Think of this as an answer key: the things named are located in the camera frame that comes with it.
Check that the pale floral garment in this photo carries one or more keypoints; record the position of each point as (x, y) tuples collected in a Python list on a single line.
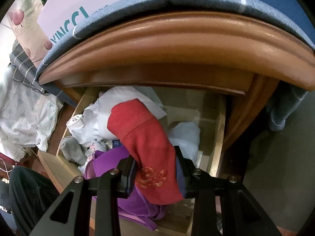
[(96, 150)]

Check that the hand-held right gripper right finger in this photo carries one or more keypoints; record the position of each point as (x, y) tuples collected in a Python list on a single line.
[(180, 177)]

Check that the person's dark trouser leg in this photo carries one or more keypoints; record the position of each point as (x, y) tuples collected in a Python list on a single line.
[(27, 196)]

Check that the grey plaid cloth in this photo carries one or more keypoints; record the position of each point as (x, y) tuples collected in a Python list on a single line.
[(21, 64)]

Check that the wooden nightstand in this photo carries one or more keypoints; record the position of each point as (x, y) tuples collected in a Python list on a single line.
[(172, 41)]

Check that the wooden drawer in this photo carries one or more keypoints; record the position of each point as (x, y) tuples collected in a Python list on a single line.
[(211, 118)]

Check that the large white cloth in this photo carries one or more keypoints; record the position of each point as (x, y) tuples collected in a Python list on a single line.
[(128, 93)]

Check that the grey sock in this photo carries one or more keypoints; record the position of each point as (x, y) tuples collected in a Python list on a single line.
[(72, 151)]

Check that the blue towel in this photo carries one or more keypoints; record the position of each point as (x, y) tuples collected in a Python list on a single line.
[(196, 2)]

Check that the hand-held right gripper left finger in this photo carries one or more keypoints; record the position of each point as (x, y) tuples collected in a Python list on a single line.
[(129, 177)]

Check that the small white garment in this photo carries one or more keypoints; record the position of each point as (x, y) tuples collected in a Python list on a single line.
[(76, 125)]

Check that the white patterned sheet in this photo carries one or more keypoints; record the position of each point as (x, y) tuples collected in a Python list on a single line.
[(22, 115)]

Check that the purple bra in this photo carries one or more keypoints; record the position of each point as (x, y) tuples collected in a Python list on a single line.
[(133, 206)]

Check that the red sock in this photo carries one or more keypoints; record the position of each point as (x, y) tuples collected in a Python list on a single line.
[(145, 140)]

